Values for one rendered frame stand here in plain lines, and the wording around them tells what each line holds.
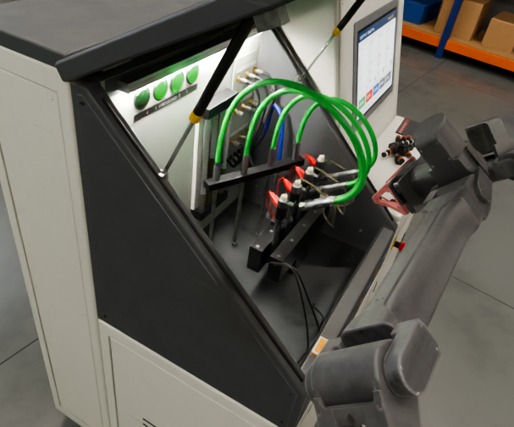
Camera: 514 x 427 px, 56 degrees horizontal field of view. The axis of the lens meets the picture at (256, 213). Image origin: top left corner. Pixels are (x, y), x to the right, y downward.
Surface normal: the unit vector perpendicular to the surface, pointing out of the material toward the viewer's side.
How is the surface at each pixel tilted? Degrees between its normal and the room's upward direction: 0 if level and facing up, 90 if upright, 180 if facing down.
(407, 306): 37
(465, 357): 0
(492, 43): 90
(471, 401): 0
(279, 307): 0
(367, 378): 66
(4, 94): 90
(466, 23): 90
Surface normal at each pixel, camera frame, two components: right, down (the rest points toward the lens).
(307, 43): -0.49, 0.49
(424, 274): 0.61, -0.40
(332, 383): -0.76, -0.14
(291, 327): 0.12, -0.78
